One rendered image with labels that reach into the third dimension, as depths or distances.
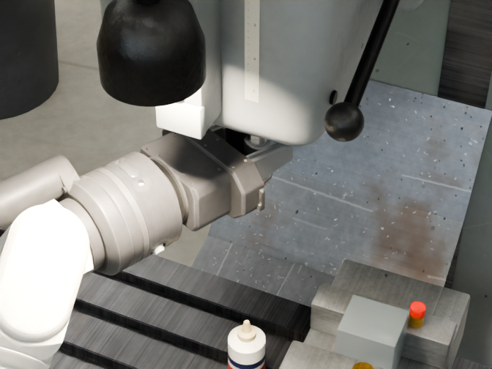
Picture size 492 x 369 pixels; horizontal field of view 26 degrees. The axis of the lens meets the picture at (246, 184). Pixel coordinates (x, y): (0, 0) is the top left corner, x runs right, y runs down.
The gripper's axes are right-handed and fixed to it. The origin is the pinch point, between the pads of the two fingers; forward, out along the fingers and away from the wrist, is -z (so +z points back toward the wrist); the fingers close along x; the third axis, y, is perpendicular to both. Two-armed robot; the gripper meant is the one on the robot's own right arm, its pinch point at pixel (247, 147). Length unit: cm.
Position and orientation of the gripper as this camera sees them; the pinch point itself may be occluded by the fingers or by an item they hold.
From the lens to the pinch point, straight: 99.4
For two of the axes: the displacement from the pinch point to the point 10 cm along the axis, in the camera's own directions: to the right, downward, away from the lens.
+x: -6.5, -5.0, 5.8
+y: -0.1, 7.6, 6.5
